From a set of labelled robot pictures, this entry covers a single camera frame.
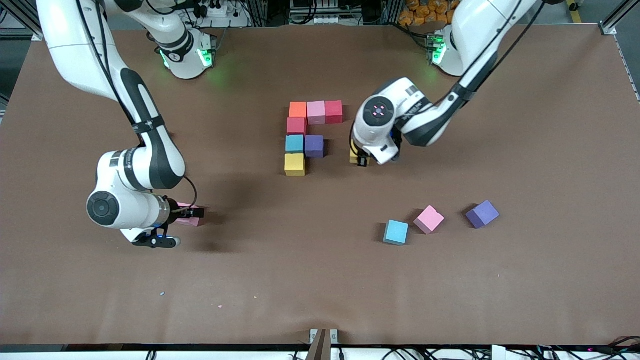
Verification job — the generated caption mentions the pink foam cube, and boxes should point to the pink foam cube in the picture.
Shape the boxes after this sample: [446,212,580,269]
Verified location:
[306,100,327,126]
[413,205,446,236]
[175,202,204,228]

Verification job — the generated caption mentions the yellow foam cube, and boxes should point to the yellow foam cube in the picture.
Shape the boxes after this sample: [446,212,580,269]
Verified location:
[284,153,306,177]
[349,140,372,167]

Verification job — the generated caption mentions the purple foam cube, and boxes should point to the purple foam cube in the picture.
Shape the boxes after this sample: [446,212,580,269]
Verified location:
[304,135,325,159]
[465,200,501,230]

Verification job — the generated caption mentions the paper table cover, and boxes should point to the paper table cover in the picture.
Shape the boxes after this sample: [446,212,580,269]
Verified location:
[0,25,640,347]

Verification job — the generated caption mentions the white equipment box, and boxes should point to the white equipment box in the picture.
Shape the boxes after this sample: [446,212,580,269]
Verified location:
[289,0,346,26]

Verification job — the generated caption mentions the pile of orange objects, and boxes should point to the pile of orange objects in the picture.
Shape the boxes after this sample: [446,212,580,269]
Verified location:
[398,0,461,27]

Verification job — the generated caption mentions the white power strip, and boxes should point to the white power strip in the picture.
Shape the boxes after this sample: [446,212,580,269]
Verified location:
[192,0,251,28]

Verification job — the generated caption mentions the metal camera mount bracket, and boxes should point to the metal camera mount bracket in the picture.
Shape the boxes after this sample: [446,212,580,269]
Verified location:
[309,328,339,360]

